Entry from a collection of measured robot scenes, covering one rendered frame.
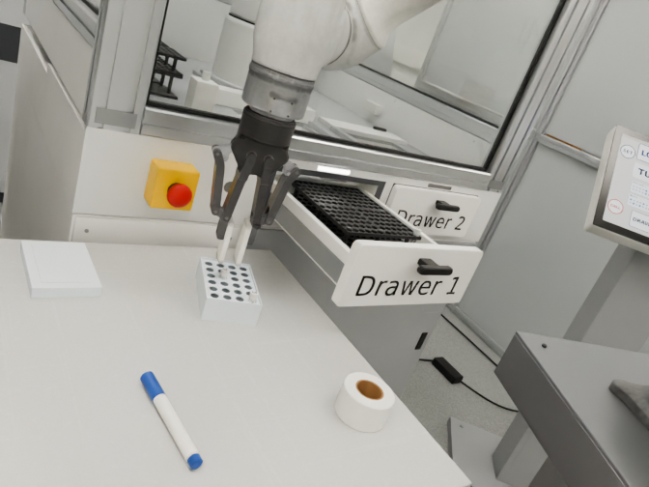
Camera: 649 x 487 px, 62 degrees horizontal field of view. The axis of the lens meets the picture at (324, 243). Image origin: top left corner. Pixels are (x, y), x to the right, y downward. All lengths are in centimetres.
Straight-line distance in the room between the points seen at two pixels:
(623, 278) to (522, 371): 83
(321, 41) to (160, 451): 51
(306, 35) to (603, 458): 64
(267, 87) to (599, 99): 215
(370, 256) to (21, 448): 50
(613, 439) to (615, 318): 95
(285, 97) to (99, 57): 29
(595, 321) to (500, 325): 118
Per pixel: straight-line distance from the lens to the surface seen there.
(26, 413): 64
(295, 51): 71
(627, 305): 175
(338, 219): 94
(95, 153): 91
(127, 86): 89
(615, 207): 156
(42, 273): 82
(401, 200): 122
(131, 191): 95
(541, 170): 280
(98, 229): 97
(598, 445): 81
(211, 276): 86
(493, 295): 291
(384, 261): 84
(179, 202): 89
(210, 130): 94
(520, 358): 94
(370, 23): 83
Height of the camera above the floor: 120
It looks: 22 degrees down
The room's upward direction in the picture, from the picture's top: 20 degrees clockwise
